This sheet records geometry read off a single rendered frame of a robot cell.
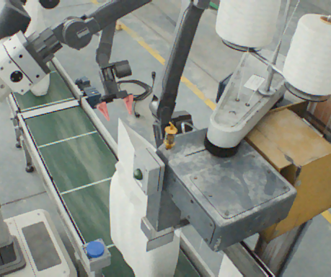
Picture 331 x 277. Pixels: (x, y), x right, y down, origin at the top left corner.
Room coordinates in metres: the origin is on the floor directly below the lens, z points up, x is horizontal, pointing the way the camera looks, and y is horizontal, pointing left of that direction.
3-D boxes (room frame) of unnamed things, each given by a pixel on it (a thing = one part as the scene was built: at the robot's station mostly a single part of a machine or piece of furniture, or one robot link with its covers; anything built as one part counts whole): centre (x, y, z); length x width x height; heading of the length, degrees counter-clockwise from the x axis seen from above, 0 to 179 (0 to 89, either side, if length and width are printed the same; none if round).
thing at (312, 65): (0.86, -0.33, 1.61); 0.15 x 0.14 x 0.17; 35
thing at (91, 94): (2.49, 0.64, 0.35); 0.30 x 0.15 x 0.15; 35
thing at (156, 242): (0.77, -0.01, 0.98); 0.09 x 0.05 x 0.05; 125
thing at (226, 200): (0.72, -0.15, 1.21); 0.30 x 0.25 x 0.30; 35
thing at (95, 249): (0.79, 0.19, 0.84); 0.06 x 0.06 x 0.02
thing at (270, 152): (0.85, -0.25, 1.26); 0.22 x 0.05 x 0.16; 35
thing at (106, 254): (0.79, 0.19, 0.81); 0.08 x 0.08 x 0.06; 35
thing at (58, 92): (3.11, 1.45, 0.34); 2.21 x 0.39 x 0.09; 35
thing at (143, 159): (0.73, 0.03, 1.29); 0.08 x 0.05 x 0.09; 35
